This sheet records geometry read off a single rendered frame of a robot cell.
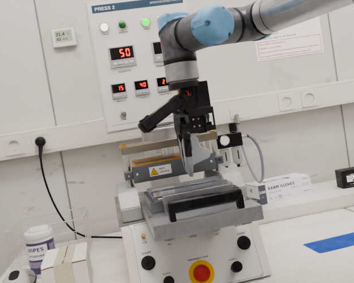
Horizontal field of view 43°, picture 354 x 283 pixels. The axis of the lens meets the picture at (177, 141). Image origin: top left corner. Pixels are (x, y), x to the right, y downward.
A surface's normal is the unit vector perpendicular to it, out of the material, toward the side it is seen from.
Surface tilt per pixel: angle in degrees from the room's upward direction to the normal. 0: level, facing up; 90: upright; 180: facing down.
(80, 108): 90
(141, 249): 65
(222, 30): 90
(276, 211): 90
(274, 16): 116
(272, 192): 90
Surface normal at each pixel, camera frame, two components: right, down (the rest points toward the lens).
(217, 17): 0.56, -0.04
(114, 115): 0.16, 0.03
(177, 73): -0.31, 0.10
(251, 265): 0.08, -0.40
